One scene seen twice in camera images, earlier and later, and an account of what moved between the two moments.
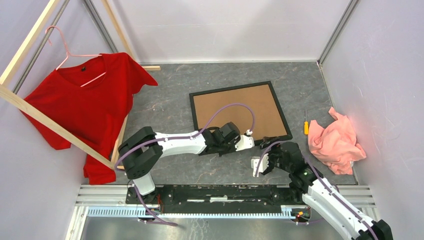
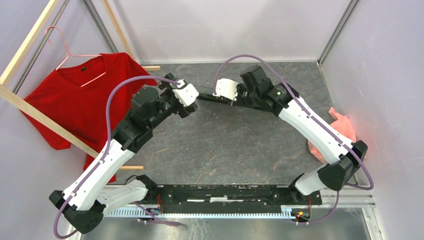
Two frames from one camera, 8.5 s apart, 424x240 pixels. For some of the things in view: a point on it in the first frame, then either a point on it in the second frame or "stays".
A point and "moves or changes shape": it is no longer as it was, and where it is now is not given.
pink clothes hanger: [68, 54] stays
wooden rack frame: [17, 98] stays
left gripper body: [226, 147] -> [171, 101]
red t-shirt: [90, 98] stays
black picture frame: [270, 121] moves or changes shape
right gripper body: [275, 160] -> [246, 98]
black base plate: [215, 199] stays
